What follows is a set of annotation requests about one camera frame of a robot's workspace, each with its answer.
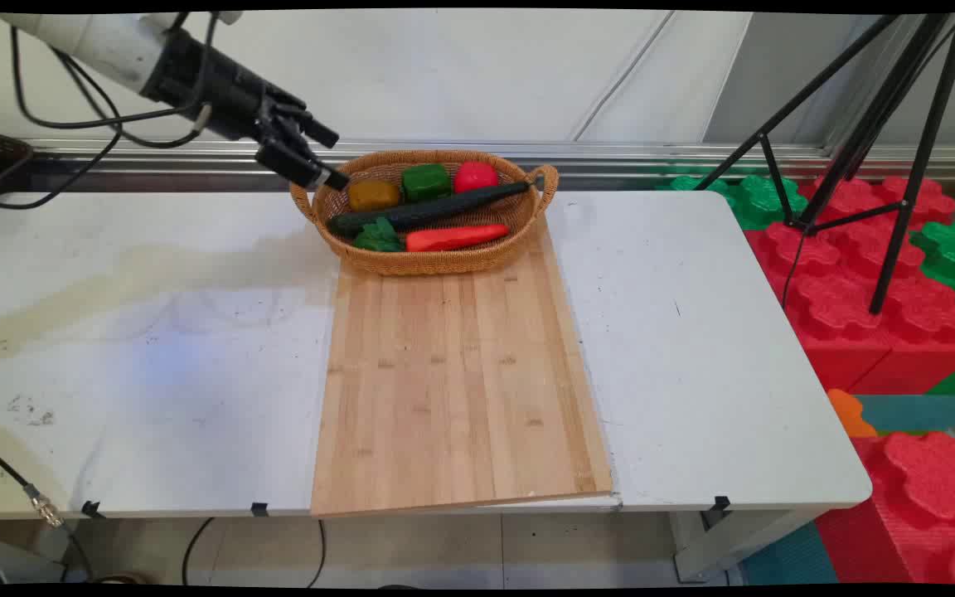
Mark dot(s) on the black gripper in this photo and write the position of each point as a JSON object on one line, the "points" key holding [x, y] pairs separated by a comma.
{"points": [[212, 91]]}

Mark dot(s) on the dark green toy cucumber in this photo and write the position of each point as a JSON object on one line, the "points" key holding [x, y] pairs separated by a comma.
{"points": [[436, 208]]}

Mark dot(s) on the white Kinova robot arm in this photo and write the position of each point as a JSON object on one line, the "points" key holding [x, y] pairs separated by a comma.
{"points": [[96, 41]]}

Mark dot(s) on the green leafy toy vegetable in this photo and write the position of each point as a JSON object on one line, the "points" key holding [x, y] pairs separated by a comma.
{"points": [[376, 238]]}

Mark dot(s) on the green toy bell pepper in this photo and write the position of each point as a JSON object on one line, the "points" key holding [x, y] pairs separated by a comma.
{"points": [[426, 182]]}

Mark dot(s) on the red toy tomato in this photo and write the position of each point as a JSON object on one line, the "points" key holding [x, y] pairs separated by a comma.
{"points": [[476, 177]]}

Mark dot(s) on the orange-red toy carrot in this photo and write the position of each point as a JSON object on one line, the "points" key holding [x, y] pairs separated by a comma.
{"points": [[453, 238]]}

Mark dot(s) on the bamboo cutting board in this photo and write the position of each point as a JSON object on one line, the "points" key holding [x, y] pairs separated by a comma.
{"points": [[461, 381]]}

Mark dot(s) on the dark brown storage basket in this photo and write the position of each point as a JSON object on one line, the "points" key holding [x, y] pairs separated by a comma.
{"points": [[7, 153]]}

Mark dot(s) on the black table edge clip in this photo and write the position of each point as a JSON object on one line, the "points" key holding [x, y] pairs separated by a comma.
{"points": [[720, 503], [93, 508], [259, 509]]}

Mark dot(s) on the green foam block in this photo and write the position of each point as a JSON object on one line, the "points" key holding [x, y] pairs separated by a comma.
{"points": [[763, 199], [954, 249]]}

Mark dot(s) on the large red foam block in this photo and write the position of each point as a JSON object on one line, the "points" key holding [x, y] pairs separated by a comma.
{"points": [[842, 315]]}

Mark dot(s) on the white table leg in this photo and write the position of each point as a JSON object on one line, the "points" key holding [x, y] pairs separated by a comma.
{"points": [[726, 543]]}

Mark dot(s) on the orange foam piece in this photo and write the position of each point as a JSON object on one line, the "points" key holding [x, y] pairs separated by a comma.
{"points": [[849, 414]]}

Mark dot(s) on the teal foam mat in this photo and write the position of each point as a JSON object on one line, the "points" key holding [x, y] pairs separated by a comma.
{"points": [[917, 410]]}

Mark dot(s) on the aluminium wall rail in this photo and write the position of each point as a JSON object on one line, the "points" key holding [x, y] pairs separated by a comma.
{"points": [[652, 156]]}

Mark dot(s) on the black camera tripod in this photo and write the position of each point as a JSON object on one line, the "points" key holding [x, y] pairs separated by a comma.
{"points": [[900, 124]]}

